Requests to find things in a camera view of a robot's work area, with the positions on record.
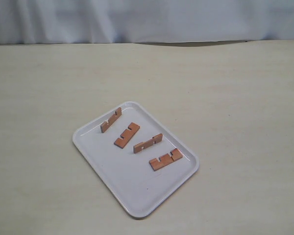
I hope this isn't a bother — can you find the white backdrop curtain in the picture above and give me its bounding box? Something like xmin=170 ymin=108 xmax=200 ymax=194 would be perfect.
xmin=0 ymin=0 xmax=294 ymax=44

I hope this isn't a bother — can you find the white plastic tray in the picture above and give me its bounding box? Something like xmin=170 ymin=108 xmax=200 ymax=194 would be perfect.
xmin=73 ymin=101 xmax=199 ymax=218

